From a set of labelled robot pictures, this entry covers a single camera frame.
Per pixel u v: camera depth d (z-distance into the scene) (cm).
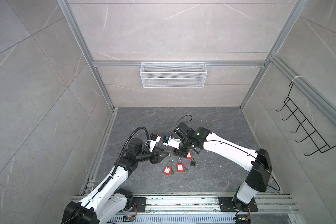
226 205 73
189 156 89
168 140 67
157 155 67
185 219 70
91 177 86
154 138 68
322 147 57
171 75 101
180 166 86
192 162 88
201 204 75
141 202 73
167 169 84
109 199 48
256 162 44
